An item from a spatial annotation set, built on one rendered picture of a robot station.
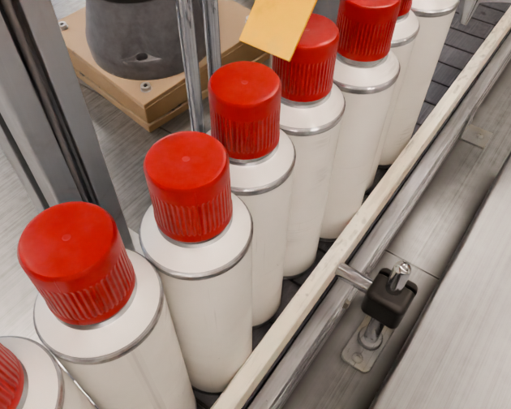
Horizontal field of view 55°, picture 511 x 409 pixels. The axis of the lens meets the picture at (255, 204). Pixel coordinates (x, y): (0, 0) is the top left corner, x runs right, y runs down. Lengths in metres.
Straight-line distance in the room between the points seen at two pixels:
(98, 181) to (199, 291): 0.17
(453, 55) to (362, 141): 0.33
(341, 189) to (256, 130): 0.15
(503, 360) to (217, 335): 0.22
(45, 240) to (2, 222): 0.37
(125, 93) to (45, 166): 0.27
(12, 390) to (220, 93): 0.14
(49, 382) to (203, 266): 0.07
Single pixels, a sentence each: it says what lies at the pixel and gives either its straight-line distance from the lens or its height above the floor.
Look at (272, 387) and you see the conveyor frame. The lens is 0.36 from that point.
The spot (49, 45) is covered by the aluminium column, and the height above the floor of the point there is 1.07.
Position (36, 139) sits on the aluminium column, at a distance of 0.32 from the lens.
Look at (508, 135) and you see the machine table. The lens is 0.64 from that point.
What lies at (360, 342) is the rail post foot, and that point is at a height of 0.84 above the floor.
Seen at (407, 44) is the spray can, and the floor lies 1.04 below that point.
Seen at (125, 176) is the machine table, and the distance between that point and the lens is 0.54.
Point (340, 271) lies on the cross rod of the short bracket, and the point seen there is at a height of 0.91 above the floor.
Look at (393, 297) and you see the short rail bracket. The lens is 0.35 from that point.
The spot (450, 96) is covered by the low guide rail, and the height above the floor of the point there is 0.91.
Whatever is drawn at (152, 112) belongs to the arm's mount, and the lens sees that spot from 0.57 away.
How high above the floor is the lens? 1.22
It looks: 52 degrees down
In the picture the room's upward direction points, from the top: 1 degrees clockwise
